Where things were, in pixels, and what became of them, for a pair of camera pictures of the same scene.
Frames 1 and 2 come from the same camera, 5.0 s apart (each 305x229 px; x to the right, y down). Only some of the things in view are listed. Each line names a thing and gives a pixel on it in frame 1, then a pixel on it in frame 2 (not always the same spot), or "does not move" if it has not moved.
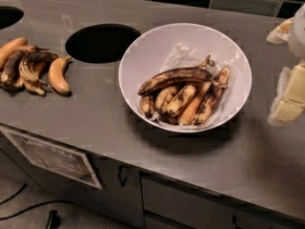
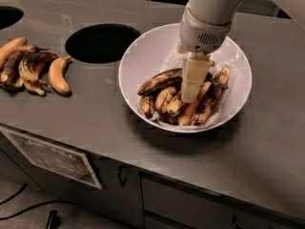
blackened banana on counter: (10, 78) does not move
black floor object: (54, 220) does not move
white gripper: (297, 35) → (200, 34)
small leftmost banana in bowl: (148, 105) does not move
